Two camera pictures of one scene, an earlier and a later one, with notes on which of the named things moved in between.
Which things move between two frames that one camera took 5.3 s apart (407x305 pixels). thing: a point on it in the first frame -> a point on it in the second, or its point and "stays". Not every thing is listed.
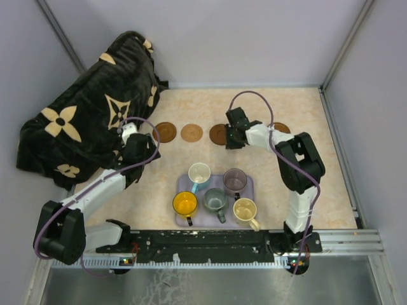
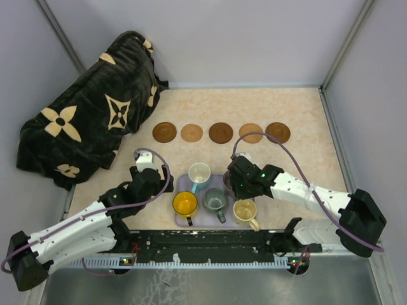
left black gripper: (152, 149) -> (163, 182)
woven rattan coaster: (191, 133) stays
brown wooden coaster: (167, 132) stays
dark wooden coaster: (217, 134) stays
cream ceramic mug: (245, 210) stays
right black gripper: (229, 145) -> (238, 193)
